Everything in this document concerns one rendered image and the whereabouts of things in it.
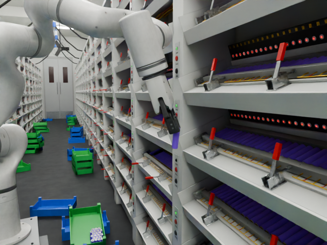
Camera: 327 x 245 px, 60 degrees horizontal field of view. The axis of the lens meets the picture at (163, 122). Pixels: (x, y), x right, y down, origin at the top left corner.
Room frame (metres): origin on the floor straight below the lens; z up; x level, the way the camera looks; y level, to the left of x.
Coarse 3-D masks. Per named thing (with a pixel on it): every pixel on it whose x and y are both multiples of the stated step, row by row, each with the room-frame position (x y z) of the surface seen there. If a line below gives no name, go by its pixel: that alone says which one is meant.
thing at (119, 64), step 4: (128, 52) 1.71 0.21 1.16; (120, 56) 2.13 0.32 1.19; (128, 56) 1.88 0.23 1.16; (116, 60) 2.29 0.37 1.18; (120, 60) 2.30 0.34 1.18; (124, 60) 2.15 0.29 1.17; (128, 60) 1.76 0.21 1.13; (112, 64) 2.28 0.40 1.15; (116, 64) 2.29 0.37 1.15; (120, 64) 2.02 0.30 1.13; (124, 64) 1.91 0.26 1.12; (128, 64) 1.80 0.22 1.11; (116, 68) 2.20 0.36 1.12; (120, 68) 2.07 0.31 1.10; (124, 68) 1.95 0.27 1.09; (116, 72) 2.26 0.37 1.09
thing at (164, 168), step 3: (147, 156) 1.54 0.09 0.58; (150, 156) 1.52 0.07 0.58; (150, 159) 1.48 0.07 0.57; (153, 159) 1.45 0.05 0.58; (153, 162) 1.44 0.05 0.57; (156, 162) 1.40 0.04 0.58; (159, 162) 1.38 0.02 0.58; (156, 165) 1.40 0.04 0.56; (159, 165) 1.34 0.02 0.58; (162, 165) 1.33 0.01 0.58; (156, 168) 1.36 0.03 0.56; (159, 168) 1.34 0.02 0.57; (162, 168) 1.30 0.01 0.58; (165, 168) 1.28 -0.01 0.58; (165, 171) 1.25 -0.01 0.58; (168, 171) 1.23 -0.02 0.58; (171, 171) 1.22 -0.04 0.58; (168, 174) 1.22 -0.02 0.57; (171, 174) 1.19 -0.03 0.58; (168, 177) 1.20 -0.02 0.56; (171, 177) 1.19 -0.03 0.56; (171, 180) 1.16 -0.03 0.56
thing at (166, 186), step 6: (150, 144) 1.65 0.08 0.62; (138, 150) 1.62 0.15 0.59; (144, 150) 1.64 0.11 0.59; (150, 150) 1.65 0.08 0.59; (138, 156) 1.62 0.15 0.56; (144, 156) 1.62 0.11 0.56; (144, 168) 1.44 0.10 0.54; (150, 168) 1.41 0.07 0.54; (150, 174) 1.34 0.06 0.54; (156, 174) 1.31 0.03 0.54; (156, 180) 1.24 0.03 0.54; (168, 180) 1.20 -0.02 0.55; (162, 186) 1.16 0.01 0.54; (168, 186) 1.04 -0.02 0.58; (168, 192) 1.09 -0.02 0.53; (168, 198) 1.13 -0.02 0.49
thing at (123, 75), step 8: (112, 0) 2.28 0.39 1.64; (120, 48) 2.30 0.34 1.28; (112, 56) 2.33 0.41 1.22; (120, 72) 2.30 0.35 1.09; (128, 72) 2.32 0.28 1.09; (120, 80) 2.30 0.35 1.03; (112, 88) 2.36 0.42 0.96; (112, 96) 2.37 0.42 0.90; (120, 104) 2.30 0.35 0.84; (128, 104) 2.32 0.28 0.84; (120, 128) 2.30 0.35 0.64; (120, 152) 2.30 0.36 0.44; (120, 176) 2.29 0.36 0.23; (120, 200) 2.29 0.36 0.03
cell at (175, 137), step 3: (174, 135) 0.81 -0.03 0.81; (177, 135) 0.80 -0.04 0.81; (174, 138) 0.81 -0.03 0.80; (177, 138) 0.81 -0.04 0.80; (174, 141) 0.81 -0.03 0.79; (177, 141) 0.81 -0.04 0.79; (174, 144) 0.81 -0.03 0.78; (177, 144) 0.81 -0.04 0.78; (174, 147) 0.81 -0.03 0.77; (177, 147) 0.82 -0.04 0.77
